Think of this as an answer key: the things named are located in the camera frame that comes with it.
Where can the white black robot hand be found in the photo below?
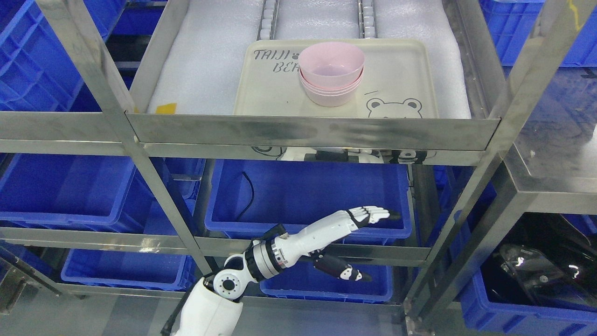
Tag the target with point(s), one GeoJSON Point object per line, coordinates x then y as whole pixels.
{"type": "Point", "coordinates": [312, 241]}

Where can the pink bowl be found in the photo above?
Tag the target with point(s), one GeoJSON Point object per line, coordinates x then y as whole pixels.
{"type": "Point", "coordinates": [331, 64]}

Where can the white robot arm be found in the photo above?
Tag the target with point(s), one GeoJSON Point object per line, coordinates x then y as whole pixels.
{"type": "Point", "coordinates": [212, 306]}

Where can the blue bin under shelf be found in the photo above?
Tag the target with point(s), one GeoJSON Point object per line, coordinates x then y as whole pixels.
{"type": "Point", "coordinates": [248, 197]}

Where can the steel shelf rack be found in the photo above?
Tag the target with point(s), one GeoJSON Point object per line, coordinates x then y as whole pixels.
{"type": "Point", "coordinates": [123, 128]}

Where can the stacked pink bowls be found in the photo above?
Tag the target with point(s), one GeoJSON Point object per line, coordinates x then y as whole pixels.
{"type": "Point", "coordinates": [330, 98]}

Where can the cream bear tray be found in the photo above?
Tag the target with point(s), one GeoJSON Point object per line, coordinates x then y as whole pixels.
{"type": "Point", "coordinates": [396, 82]}

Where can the black helmet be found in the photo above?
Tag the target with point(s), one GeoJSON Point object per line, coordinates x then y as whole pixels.
{"type": "Point", "coordinates": [546, 260]}

